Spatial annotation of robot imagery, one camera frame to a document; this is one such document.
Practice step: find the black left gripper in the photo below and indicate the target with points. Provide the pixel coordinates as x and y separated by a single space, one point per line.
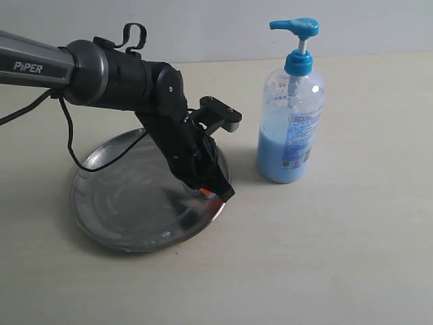
191 154

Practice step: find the blue soap pump bottle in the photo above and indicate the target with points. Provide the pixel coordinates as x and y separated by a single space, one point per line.
293 99

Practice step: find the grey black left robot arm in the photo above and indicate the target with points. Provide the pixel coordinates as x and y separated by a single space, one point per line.
102 74

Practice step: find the round steel plate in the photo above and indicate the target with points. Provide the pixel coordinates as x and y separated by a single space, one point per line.
125 198

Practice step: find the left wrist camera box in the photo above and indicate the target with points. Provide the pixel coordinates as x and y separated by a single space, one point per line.
215 114

